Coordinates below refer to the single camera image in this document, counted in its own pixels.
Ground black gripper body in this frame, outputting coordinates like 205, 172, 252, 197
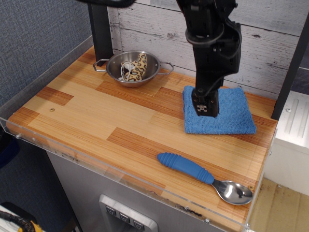
191, 21, 242, 97

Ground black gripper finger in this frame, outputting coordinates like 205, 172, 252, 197
192, 93, 210, 116
208, 90, 219, 117

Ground blue cloth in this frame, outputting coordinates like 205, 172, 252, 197
183, 86, 256, 135

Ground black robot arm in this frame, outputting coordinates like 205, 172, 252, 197
177, 0, 242, 117

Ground leopard print plush toy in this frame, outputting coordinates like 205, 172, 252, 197
118, 53, 147, 82

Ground white box with grooves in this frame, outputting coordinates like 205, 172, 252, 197
264, 91, 309, 195

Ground silver dispenser button panel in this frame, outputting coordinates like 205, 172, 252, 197
99, 194, 158, 232

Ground silver toy fridge cabinet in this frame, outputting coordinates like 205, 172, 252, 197
47, 152, 218, 232

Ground clear acrylic table guard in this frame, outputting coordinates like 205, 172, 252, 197
0, 33, 276, 231

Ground yellow black object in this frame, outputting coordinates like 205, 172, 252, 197
0, 202, 43, 232

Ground black right frame post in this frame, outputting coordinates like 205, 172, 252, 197
271, 15, 309, 120

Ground black frame post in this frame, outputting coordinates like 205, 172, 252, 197
271, 15, 309, 120
88, 3, 113, 61

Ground steel bowl with handles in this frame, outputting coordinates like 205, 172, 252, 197
93, 50, 174, 88

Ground blue handled metal spoon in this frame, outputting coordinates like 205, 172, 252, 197
157, 153, 253, 205

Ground black left frame post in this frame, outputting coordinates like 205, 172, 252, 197
88, 3, 113, 61

